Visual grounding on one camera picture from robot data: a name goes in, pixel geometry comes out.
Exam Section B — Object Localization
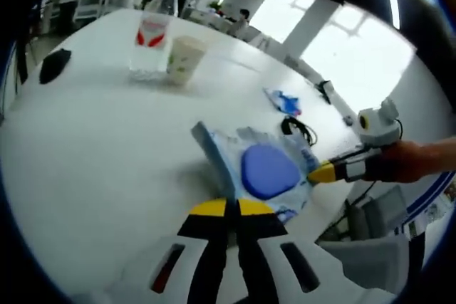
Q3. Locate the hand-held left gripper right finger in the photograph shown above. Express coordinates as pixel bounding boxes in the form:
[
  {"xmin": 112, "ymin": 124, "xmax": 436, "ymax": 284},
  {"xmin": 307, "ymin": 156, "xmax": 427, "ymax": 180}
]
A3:
[{"xmin": 237, "ymin": 199, "xmax": 396, "ymax": 304}]

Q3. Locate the black desk stand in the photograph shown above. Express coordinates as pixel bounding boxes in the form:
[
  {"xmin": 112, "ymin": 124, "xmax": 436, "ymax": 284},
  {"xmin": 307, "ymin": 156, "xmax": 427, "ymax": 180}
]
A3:
[{"xmin": 318, "ymin": 80, "xmax": 334, "ymax": 105}]

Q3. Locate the white paper cup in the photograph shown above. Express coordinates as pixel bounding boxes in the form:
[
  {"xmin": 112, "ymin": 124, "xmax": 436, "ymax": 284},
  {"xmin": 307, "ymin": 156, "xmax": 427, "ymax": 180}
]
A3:
[{"xmin": 167, "ymin": 35, "xmax": 209, "ymax": 86}]

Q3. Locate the black cable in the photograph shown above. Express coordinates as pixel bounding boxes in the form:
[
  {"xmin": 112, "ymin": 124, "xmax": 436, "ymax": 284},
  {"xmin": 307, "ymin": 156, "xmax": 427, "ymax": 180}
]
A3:
[{"xmin": 281, "ymin": 115, "xmax": 318, "ymax": 147}]

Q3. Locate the white office chair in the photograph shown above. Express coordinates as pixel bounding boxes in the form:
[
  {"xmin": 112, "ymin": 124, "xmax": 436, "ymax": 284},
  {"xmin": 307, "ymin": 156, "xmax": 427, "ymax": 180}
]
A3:
[{"xmin": 76, "ymin": 0, "xmax": 107, "ymax": 19}]

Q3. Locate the black computer mouse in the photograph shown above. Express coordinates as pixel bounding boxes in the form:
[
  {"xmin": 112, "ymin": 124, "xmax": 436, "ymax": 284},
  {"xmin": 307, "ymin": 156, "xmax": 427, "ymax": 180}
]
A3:
[{"xmin": 38, "ymin": 48, "xmax": 72, "ymax": 85}]

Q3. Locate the large window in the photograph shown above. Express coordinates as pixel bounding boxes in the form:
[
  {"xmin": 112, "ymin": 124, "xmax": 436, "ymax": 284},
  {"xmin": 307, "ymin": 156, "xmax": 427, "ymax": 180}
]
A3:
[
  {"xmin": 249, "ymin": 0, "xmax": 320, "ymax": 43},
  {"xmin": 301, "ymin": 6, "xmax": 418, "ymax": 109}
]

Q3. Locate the light blue plastic packet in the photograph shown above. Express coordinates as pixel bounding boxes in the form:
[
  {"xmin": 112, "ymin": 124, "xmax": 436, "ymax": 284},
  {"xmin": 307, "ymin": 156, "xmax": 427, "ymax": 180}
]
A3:
[{"xmin": 191, "ymin": 121, "xmax": 321, "ymax": 225}]

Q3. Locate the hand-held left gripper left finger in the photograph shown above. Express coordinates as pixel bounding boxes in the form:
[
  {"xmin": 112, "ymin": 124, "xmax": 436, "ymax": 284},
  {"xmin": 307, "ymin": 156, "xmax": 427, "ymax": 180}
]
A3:
[{"xmin": 76, "ymin": 199, "xmax": 237, "ymax": 304}]

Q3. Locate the person's right hand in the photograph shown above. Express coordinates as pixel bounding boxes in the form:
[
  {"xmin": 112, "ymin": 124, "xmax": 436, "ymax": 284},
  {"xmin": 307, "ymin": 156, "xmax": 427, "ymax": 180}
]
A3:
[{"xmin": 366, "ymin": 141, "xmax": 435, "ymax": 184}]

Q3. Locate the clear plastic bottle red label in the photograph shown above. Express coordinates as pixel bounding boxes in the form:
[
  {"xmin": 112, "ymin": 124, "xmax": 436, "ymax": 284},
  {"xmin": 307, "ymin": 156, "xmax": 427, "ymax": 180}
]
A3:
[{"xmin": 128, "ymin": 0, "xmax": 186, "ymax": 83}]

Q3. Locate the blue packet with pink print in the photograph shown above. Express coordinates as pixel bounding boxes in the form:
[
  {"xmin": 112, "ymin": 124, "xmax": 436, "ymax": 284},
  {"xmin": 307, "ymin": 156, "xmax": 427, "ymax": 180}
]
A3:
[{"xmin": 262, "ymin": 87, "xmax": 303, "ymax": 117}]

